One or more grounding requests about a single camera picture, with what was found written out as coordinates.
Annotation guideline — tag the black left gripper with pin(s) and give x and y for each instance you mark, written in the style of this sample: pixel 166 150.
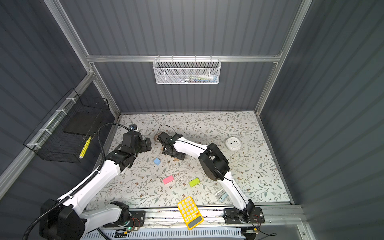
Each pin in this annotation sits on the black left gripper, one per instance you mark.
pixel 144 147

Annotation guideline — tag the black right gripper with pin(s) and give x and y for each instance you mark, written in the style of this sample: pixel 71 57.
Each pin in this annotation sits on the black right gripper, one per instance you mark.
pixel 179 156

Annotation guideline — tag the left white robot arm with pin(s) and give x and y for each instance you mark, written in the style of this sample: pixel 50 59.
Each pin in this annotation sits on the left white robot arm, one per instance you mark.
pixel 67 218

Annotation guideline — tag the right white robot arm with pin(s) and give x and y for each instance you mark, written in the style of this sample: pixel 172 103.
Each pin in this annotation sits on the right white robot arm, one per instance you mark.
pixel 215 165

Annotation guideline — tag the pink block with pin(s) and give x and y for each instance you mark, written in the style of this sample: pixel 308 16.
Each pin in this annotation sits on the pink block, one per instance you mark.
pixel 168 180

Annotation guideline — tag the green block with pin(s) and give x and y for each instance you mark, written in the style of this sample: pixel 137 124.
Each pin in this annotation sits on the green block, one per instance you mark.
pixel 194 182

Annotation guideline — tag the light blue cube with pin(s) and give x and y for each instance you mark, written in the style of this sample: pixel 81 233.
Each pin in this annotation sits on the light blue cube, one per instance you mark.
pixel 157 161

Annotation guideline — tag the yellow marker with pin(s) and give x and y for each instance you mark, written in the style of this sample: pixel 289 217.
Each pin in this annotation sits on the yellow marker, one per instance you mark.
pixel 85 148

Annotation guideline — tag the white round device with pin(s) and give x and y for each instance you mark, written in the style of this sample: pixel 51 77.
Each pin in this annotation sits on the white round device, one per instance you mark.
pixel 233 143

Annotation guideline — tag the pens in white basket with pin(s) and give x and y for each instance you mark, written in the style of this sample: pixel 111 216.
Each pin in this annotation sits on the pens in white basket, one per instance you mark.
pixel 211 79

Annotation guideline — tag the white light-blue stapler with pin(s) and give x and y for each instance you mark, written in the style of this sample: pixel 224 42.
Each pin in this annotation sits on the white light-blue stapler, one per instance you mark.
pixel 221 195

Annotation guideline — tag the yellow calculator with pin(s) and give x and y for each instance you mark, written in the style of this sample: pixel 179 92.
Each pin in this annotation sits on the yellow calculator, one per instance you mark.
pixel 190 213

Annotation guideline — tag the white wire basket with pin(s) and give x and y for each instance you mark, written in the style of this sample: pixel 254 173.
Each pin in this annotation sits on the white wire basket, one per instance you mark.
pixel 167 73

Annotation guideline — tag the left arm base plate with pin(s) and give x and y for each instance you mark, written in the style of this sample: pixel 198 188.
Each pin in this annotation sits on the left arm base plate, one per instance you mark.
pixel 136 220

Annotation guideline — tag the black wire basket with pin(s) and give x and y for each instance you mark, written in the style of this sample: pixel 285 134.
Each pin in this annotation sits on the black wire basket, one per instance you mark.
pixel 64 134

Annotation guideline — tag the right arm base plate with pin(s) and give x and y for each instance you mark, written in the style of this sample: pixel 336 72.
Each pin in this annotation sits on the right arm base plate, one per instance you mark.
pixel 235 216

